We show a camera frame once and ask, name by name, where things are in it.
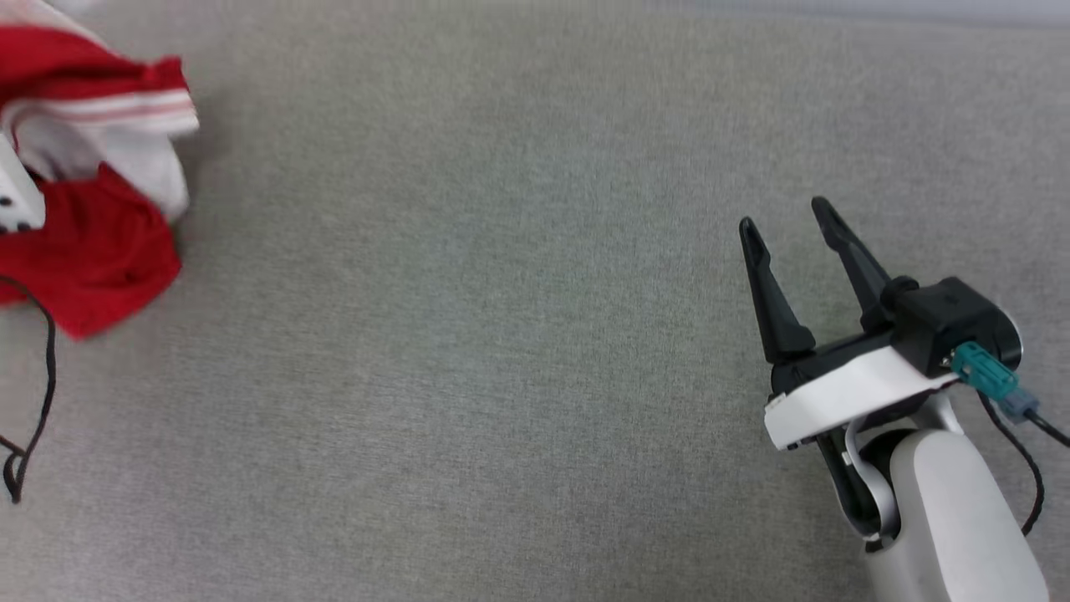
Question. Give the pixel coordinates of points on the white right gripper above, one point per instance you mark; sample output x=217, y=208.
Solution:
x=844, y=397

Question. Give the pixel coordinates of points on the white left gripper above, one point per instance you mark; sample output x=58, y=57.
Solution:
x=15, y=196

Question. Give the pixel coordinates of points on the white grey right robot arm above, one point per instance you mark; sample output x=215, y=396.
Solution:
x=953, y=518

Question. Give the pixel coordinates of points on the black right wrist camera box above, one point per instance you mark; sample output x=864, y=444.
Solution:
x=953, y=318

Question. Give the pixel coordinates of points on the red and white basketball jersey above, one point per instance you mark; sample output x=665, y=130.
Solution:
x=100, y=251

